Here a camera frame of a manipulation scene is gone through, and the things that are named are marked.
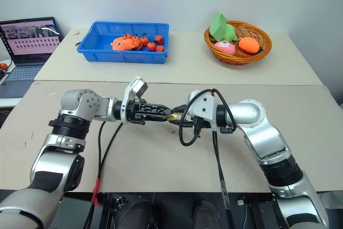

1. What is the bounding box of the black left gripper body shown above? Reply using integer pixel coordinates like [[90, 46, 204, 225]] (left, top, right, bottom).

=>
[[127, 99, 147, 126]]

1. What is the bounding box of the brown wicker basket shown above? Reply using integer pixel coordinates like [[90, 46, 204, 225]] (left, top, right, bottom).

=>
[[204, 20, 273, 65]]

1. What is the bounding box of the white plug with cable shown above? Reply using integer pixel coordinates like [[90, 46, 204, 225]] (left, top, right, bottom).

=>
[[236, 198, 249, 229]]

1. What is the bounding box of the orange plush toy with face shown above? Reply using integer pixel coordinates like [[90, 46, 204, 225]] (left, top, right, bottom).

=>
[[111, 37, 138, 52]]

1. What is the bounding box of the green plush toy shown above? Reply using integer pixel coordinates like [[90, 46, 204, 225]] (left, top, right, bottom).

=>
[[209, 12, 238, 42]]

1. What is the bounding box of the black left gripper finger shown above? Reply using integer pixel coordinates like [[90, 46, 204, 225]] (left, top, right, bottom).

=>
[[139, 102, 175, 116], [144, 115, 170, 123]]

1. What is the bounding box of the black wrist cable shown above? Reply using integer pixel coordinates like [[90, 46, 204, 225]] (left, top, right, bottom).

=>
[[82, 123, 124, 229], [178, 88, 238, 147]]

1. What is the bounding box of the orange plush fruit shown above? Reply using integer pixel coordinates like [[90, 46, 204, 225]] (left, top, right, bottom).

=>
[[238, 36, 260, 54]]

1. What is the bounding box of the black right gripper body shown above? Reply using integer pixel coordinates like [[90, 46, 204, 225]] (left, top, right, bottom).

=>
[[188, 115, 213, 131]]

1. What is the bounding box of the black metal frame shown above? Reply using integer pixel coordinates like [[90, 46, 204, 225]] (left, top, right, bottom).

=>
[[99, 192, 126, 229]]

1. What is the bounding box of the pink plush toy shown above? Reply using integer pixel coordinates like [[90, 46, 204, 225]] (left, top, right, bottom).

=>
[[214, 40, 237, 56]]

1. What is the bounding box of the dark rounded shape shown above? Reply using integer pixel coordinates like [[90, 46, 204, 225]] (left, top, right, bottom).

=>
[[193, 197, 223, 229], [125, 198, 155, 229]]

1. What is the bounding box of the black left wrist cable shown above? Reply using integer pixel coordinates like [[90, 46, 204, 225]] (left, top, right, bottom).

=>
[[82, 123, 124, 229]]

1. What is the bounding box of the grey open laptop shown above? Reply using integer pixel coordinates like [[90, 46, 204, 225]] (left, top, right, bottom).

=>
[[0, 16, 64, 99]]

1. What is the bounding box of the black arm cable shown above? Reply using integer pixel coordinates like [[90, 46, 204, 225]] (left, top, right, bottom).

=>
[[212, 130, 233, 229], [96, 120, 107, 180]]

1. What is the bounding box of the blue plastic bin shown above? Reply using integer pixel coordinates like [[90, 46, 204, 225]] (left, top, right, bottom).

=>
[[77, 20, 170, 65]]

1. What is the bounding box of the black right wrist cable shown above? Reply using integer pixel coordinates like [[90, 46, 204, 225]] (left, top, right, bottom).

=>
[[178, 88, 238, 147]]

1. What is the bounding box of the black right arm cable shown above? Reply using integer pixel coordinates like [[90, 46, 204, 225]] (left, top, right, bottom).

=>
[[212, 130, 233, 229]]

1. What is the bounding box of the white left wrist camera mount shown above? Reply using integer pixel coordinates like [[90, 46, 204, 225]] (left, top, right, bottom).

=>
[[120, 75, 149, 125]]

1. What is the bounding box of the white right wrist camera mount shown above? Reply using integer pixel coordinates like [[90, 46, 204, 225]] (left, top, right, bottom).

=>
[[187, 88, 218, 130]]

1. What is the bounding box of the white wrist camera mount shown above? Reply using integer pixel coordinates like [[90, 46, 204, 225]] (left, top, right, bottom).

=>
[[120, 75, 149, 125], [187, 88, 218, 130]]

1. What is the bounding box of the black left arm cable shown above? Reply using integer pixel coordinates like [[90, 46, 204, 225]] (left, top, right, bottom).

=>
[[96, 120, 107, 180]]

